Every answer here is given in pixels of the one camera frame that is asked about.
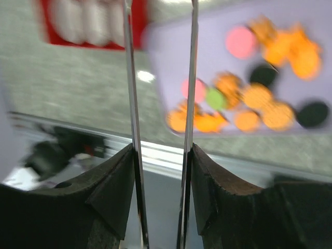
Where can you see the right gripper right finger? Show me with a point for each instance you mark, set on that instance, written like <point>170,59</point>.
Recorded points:
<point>233,213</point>

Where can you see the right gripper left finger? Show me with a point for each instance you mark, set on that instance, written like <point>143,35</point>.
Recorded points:
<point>90,210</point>

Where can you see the plain orange round cookie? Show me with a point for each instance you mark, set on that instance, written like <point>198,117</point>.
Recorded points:
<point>247,121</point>

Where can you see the dotted round biscuit left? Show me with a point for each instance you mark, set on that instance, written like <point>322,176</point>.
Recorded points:
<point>176,120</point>

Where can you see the dotted round biscuit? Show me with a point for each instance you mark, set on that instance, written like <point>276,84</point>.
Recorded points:
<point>256,96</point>
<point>278,116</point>
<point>176,120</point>

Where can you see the green round cookie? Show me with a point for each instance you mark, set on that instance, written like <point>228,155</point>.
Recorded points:
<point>215,99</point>

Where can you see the dotted round biscuit right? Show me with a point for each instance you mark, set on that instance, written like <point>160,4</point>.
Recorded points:
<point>278,116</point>

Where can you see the dotted round biscuit middle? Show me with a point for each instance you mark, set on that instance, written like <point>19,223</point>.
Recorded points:
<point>256,96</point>

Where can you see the black sandwich cookie right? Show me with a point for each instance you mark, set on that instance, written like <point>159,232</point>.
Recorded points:
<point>313,114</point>

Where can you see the lilac plastic tray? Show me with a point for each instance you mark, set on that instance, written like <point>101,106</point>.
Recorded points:
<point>168,49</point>

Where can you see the red cookie box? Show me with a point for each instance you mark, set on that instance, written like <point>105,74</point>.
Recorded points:
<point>85,24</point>

